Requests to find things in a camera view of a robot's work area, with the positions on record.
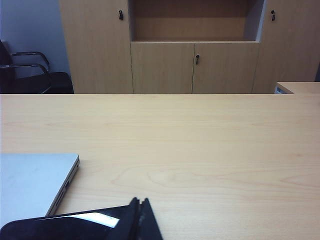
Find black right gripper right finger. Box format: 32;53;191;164
136;197;164;240

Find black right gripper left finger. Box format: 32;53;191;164
113;196;141;240

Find silver Dell laptop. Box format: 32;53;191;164
0;153;81;221

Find light wooden cabinet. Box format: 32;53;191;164
58;0;320;95

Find black office chair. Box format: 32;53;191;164
0;39;75;95

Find light wooden side desk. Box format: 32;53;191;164
275;81;320;95

